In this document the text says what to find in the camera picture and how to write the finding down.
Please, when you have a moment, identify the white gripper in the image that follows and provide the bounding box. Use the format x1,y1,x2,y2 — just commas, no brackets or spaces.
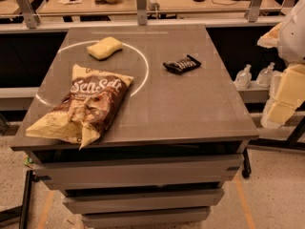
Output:
257,0,305,129

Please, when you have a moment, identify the black rxbar chocolate bar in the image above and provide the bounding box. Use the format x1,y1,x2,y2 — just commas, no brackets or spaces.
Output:
163,55,201,74

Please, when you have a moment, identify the right clear sanitizer bottle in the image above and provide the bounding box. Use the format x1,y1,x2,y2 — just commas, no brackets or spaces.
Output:
255,62,275,88

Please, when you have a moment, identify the clear sanitizer bottle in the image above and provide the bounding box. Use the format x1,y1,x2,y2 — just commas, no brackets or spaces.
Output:
255,62,275,88
234,64,252,90

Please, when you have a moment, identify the left clear sanitizer bottle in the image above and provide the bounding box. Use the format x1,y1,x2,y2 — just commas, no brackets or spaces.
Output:
234,64,252,90

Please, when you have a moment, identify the grey drawer cabinet table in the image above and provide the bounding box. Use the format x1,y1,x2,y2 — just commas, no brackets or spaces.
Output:
12,25,258,229

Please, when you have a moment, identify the white power strip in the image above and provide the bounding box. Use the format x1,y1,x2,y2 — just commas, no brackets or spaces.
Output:
146,0,159,10

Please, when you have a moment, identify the yellow sponge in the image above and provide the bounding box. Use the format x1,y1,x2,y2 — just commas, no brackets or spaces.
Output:
87,36,123,60

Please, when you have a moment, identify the sea salt chips bag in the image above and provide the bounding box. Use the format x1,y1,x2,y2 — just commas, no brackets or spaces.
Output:
26,64,133,149

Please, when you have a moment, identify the black floor stand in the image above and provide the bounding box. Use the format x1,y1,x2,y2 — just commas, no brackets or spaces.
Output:
0,170,34,229

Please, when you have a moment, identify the right metal bracket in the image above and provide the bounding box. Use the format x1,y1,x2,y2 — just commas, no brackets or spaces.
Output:
245,0,262,22

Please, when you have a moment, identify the metal bracket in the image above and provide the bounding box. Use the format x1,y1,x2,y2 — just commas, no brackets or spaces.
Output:
136,0,147,26
16,0,40,29
245,0,262,22

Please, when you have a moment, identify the middle metal bracket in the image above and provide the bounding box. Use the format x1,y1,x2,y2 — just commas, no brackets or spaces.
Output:
136,0,147,26

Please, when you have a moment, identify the left metal bracket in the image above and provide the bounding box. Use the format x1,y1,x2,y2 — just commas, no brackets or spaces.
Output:
16,0,40,29

